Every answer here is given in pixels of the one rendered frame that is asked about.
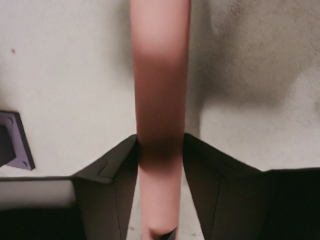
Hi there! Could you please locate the pink long bar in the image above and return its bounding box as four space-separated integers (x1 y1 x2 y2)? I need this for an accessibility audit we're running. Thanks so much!
130 0 191 240

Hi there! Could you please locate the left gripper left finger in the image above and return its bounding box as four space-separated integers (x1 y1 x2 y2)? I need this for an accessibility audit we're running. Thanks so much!
0 134 138 240

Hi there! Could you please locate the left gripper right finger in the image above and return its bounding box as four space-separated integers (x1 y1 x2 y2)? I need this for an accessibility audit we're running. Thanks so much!
183 133 320 240

